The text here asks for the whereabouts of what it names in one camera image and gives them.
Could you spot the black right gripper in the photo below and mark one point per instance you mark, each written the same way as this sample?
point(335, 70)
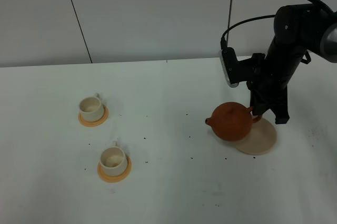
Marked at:
point(297, 29)

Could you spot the brown clay teapot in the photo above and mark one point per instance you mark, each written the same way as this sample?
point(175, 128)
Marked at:
point(232, 121)

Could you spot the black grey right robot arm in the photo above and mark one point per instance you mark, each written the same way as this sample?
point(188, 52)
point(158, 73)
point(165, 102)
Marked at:
point(298, 30)

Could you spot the beige round teapot coaster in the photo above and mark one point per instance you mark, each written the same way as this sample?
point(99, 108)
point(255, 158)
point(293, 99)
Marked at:
point(260, 140)

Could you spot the white teacup near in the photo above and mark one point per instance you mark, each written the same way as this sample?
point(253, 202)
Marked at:
point(113, 160)

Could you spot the white teacup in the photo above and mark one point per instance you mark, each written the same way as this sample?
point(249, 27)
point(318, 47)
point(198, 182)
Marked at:
point(113, 160)
point(91, 108)

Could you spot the orange saucer far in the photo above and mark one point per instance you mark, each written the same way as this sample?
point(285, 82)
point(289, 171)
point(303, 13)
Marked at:
point(94, 123)

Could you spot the orange saucer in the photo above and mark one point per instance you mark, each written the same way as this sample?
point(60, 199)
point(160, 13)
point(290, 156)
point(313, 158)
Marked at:
point(113, 179)
point(94, 123)

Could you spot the orange saucer near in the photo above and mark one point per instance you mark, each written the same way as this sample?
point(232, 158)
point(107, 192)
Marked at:
point(113, 179)

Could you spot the white teacup far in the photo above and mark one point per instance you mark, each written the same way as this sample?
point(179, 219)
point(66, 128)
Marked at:
point(91, 108)

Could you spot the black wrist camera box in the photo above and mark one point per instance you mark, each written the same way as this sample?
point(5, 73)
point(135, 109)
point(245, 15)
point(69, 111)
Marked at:
point(237, 71)

